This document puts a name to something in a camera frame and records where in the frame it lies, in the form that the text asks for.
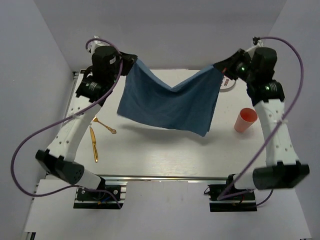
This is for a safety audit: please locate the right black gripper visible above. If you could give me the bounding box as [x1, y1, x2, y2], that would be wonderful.
[214, 49, 257, 84]

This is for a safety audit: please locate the round plate with red characters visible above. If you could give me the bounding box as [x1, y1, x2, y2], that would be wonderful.
[219, 75, 236, 93]

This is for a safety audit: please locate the blue cloth napkin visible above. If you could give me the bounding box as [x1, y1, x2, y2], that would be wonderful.
[117, 59, 224, 137]

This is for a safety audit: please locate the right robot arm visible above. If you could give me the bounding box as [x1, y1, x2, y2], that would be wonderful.
[213, 47, 310, 200]

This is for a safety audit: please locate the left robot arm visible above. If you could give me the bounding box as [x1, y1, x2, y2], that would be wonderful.
[35, 45, 138, 200]

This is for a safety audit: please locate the red cup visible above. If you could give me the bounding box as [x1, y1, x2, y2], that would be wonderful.
[234, 108, 258, 133]

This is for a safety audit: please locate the gold fork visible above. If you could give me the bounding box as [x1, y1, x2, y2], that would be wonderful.
[92, 116, 117, 134]

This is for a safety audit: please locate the gold knife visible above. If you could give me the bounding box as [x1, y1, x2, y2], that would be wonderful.
[89, 126, 99, 163]

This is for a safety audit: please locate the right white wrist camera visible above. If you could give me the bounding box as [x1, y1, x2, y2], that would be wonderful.
[246, 36, 264, 53]

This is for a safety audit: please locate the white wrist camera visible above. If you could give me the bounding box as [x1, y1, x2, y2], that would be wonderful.
[246, 36, 264, 53]
[85, 36, 105, 54]

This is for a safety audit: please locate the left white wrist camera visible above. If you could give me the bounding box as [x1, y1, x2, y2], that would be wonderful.
[85, 36, 105, 54]

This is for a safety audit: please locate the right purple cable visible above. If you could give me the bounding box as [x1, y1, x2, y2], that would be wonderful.
[217, 36, 305, 207]

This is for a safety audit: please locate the purple cable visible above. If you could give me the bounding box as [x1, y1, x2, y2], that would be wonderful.
[11, 38, 125, 210]
[217, 36, 305, 207]

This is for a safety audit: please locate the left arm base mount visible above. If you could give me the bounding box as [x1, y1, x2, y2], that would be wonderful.
[73, 181, 127, 210]

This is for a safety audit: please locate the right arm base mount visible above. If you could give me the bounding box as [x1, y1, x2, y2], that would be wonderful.
[203, 184, 257, 213]

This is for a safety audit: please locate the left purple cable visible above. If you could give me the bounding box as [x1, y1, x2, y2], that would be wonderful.
[11, 38, 125, 210]

